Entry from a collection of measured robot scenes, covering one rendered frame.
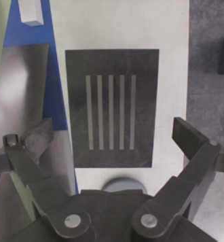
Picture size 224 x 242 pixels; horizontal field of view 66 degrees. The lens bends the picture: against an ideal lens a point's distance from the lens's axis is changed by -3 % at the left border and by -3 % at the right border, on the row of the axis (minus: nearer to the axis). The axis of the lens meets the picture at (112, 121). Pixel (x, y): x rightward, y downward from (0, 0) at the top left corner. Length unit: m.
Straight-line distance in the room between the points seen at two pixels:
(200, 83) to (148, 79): 1.49
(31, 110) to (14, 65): 0.18
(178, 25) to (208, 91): 1.45
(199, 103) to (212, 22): 0.68
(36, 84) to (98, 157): 0.34
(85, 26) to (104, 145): 0.21
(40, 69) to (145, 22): 0.35
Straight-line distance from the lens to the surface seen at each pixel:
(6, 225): 0.51
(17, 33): 0.74
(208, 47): 1.75
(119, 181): 0.40
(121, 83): 0.25
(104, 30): 0.35
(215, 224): 2.65
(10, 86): 0.60
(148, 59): 0.26
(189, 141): 0.17
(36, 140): 0.18
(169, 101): 0.36
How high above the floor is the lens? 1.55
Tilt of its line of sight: 73 degrees down
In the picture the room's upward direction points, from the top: 179 degrees counter-clockwise
